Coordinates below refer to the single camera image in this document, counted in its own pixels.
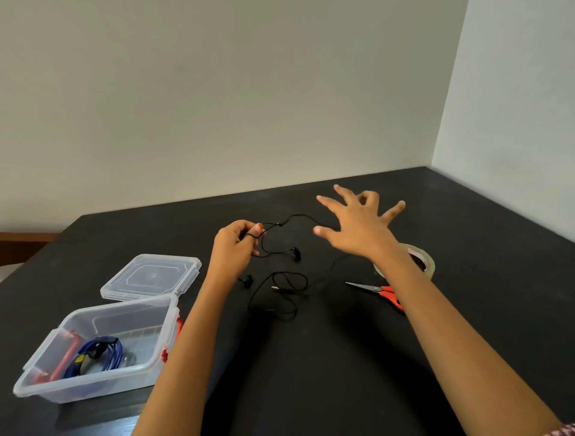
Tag person's left hand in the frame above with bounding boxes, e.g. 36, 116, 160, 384
205, 219, 266, 293

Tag person's right hand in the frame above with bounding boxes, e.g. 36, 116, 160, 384
313, 184, 407, 266

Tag black wired earphones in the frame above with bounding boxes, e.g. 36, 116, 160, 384
238, 213, 356, 320

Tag red-handled scissors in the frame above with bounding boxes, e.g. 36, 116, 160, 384
344, 281, 405, 312

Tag clear tape roll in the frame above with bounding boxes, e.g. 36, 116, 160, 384
373, 243, 437, 281

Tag blue wired earphones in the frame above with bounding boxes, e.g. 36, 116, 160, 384
62, 335, 131, 379

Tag clear plastic box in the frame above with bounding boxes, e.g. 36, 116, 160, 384
12, 294, 185, 405

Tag person's left forearm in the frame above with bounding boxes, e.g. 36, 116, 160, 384
131, 278, 234, 436

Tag person's right forearm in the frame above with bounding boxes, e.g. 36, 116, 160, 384
373, 247, 565, 436

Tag clear plastic lid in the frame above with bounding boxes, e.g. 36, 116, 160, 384
100, 254, 202, 302

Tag brown wooden furniture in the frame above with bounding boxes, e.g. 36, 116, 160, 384
0, 232, 59, 267

